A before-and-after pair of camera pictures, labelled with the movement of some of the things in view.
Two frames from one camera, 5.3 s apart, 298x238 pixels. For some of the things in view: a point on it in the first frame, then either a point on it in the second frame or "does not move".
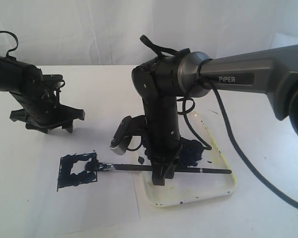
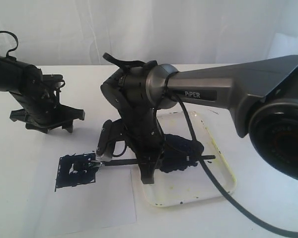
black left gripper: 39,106 does not move
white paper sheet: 66,190 does not move
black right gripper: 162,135 -> 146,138
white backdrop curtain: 84,32 does not move
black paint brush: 110,167 -> 115,162
